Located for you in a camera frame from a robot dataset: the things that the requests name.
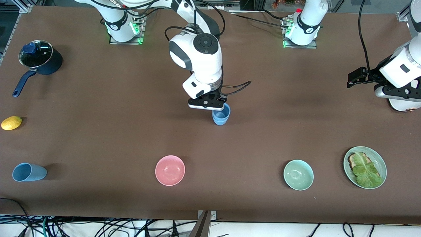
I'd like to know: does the mint green bowl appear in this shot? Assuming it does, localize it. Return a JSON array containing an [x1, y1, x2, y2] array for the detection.
[[283, 159, 314, 191]]

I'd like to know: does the dark grey pole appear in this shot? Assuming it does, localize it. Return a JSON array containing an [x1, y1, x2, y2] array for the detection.
[[188, 211, 211, 237]]

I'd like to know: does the green lettuce leaf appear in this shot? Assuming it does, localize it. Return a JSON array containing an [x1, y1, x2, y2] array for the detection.
[[352, 152, 384, 188]]

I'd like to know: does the black cable on table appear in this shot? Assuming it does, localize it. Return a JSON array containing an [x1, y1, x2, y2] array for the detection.
[[229, 9, 288, 29]]

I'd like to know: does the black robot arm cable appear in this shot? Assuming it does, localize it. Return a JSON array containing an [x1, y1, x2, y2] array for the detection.
[[220, 80, 252, 97], [164, 0, 227, 43], [358, 0, 374, 71]]

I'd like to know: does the toast bread slice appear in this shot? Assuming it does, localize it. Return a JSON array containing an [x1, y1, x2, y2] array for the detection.
[[348, 152, 380, 178]]

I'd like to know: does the mint green plate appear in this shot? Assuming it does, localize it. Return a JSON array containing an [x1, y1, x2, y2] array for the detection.
[[343, 146, 387, 190]]

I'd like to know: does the light blue cup with tissue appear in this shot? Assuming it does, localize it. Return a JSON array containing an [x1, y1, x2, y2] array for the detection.
[[212, 110, 230, 126]]

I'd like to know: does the grey-blue plastic cup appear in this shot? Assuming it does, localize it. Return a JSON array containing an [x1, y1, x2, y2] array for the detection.
[[12, 163, 47, 182]]

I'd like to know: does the pink bowl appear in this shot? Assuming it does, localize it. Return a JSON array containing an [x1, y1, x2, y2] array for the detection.
[[155, 155, 186, 187]]

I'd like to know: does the aluminium frame profile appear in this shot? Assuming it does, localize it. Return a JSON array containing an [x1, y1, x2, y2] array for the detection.
[[396, 10, 412, 24], [0, 0, 35, 15]]

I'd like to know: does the glass lid with blue knob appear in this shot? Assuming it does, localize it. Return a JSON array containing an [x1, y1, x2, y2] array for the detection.
[[19, 40, 53, 68]]

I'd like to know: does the metal table edge bracket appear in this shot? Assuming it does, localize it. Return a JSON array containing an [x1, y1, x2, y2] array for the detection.
[[197, 210, 217, 220]]

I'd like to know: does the bright blue plastic cup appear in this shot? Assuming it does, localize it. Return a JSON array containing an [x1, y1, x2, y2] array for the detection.
[[215, 103, 231, 120]]

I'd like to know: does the dark blue saucepan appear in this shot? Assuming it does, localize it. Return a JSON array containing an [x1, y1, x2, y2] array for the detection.
[[12, 39, 63, 98]]

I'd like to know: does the yellow lemon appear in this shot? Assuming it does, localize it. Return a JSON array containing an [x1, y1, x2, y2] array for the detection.
[[1, 116, 23, 131]]

